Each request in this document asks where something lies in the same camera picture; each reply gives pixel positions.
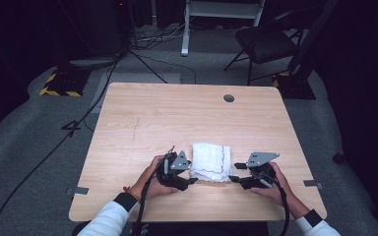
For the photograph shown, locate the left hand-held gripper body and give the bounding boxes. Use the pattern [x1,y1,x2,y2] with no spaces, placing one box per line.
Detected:
[157,149,193,192]

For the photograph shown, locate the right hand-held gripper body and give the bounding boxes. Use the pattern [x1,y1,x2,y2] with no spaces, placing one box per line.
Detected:
[245,150,281,191]

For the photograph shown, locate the white towel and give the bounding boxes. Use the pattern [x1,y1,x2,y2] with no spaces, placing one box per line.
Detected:
[189,142,233,184]

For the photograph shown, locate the person's right hand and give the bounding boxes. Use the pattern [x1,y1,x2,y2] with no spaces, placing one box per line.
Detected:
[249,161,297,211]

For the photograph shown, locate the person's left hand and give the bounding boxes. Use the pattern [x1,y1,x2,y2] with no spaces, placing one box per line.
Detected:
[129,154,180,202]

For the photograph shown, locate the grey tape strip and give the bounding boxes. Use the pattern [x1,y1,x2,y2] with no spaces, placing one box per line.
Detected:
[302,179,325,190]
[65,186,91,197]

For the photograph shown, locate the black caster wheel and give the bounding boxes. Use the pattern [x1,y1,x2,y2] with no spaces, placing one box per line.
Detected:
[332,150,347,165]

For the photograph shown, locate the black stand base hazard tape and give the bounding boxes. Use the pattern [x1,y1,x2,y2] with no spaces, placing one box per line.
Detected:
[38,67,92,98]
[272,72,317,100]

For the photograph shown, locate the black folding chair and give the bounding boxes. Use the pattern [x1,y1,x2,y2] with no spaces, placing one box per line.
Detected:
[223,9,307,87]

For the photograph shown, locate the black equipment cabinet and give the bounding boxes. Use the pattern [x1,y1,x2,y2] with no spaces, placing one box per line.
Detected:
[58,0,134,68]

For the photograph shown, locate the right hand-held gripper cable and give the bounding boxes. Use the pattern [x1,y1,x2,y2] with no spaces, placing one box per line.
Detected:
[270,175,292,236]

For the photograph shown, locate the hand-held gripper cable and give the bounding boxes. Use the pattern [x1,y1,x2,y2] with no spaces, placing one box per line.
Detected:
[270,175,292,236]
[133,146,176,236]

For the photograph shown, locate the left hand-held gripper cable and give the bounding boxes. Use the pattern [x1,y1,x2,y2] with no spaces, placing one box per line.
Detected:
[133,146,176,236]

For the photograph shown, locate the red wrist string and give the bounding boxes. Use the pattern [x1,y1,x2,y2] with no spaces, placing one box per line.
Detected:
[122,185,141,203]

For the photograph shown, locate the thin black floor cable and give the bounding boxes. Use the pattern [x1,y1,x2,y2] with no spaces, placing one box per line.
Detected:
[137,53,198,86]

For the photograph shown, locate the long black floor cable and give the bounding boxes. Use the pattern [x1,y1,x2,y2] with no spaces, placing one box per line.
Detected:
[0,58,121,236]

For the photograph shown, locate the bundle of floor cables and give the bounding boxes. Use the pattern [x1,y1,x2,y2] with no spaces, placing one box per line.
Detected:
[130,20,193,51]

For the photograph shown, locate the white desk frame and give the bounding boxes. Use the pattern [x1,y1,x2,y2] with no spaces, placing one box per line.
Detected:
[180,0,267,58]

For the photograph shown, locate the black slanted stand post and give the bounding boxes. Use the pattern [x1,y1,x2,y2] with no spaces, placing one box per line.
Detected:
[287,0,340,77]

